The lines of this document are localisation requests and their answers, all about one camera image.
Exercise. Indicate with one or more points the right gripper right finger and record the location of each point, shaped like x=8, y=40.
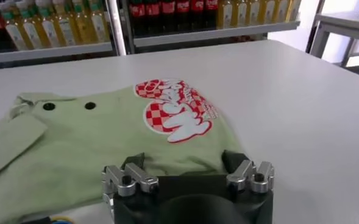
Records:
x=252, y=178

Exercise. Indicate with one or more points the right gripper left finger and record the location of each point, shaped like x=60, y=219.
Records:
x=127, y=179

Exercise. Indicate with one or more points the light green polo shirt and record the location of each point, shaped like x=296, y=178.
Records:
x=90, y=146

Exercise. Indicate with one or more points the white metal shelf rack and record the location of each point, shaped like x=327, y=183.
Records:
x=116, y=27
x=127, y=27

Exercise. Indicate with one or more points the yellow drink bottle green label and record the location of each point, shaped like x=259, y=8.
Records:
x=83, y=29
x=253, y=12
x=50, y=32
x=33, y=33
x=241, y=12
x=293, y=9
x=226, y=13
x=99, y=27
x=280, y=9
x=16, y=36
x=66, y=30
x=267, y=10

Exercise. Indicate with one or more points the grey framed side table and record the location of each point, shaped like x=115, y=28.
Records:
x=346, y=25

